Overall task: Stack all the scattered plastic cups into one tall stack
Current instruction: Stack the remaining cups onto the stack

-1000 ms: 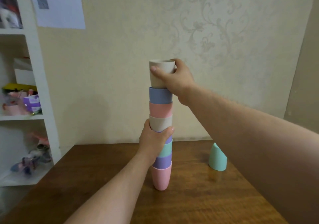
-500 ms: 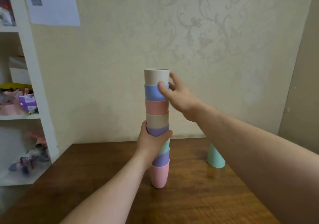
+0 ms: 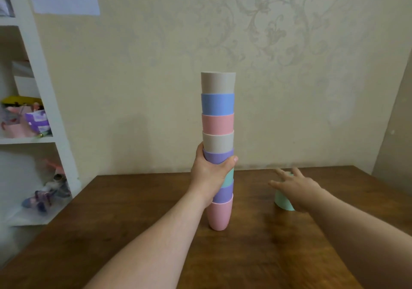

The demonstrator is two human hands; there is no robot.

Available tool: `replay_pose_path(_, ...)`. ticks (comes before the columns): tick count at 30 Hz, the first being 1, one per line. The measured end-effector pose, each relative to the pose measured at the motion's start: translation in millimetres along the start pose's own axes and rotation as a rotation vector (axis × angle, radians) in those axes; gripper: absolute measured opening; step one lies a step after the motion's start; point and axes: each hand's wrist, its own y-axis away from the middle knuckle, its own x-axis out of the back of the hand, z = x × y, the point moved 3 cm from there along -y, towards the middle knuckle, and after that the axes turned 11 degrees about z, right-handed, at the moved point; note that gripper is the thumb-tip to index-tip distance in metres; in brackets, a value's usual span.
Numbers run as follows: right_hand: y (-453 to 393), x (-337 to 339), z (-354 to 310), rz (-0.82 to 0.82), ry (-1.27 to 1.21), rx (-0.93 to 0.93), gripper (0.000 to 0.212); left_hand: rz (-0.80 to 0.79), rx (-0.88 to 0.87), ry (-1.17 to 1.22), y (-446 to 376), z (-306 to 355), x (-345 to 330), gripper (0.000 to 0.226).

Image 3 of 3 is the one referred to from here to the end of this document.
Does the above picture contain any person's right forearm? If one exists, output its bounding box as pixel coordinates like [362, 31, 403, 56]
[304, 189, 412, 289]

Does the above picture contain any single mint green cup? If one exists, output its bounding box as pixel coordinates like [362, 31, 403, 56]
[274, 171, 295, 212]

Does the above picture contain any white cardboard box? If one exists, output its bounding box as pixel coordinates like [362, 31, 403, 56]
[12, 60, 41, 99]

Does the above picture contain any person's right hand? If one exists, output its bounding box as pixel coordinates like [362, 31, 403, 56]
[268, 167, 325, 212]

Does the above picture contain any person's left forearm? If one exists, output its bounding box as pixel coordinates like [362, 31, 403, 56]
[83, 187, 213, 289]

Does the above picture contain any person's left hand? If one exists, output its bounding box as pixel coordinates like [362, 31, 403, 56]
[190, 141, 239, 206]

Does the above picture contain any white shelf unit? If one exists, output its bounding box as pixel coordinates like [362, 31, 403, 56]
[0, 0, 81, 229]

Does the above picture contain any pink gift box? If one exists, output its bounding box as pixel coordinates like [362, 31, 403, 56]
[1, 105, 36, 139]

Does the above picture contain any stack of pastel plastic cups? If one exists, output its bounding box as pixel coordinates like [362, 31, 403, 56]
[201, 71, 238, 232]

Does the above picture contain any purple and white package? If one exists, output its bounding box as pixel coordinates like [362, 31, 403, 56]
[25, 110, 52, 135]

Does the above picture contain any yellow flat object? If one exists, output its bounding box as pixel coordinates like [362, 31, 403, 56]
[1, 96, 42, 106]

